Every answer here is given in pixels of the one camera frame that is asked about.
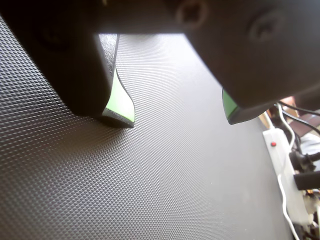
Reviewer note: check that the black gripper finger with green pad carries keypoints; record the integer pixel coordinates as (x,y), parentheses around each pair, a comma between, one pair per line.
(65,62)
(255,65)

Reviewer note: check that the black power plug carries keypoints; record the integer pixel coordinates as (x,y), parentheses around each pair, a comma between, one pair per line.
(307,180)
(300,158)

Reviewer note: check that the black textured mat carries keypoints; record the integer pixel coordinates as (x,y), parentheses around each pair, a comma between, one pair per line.
(150,175)

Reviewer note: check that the white power strip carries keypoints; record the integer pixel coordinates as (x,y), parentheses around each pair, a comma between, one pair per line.
(297,207)

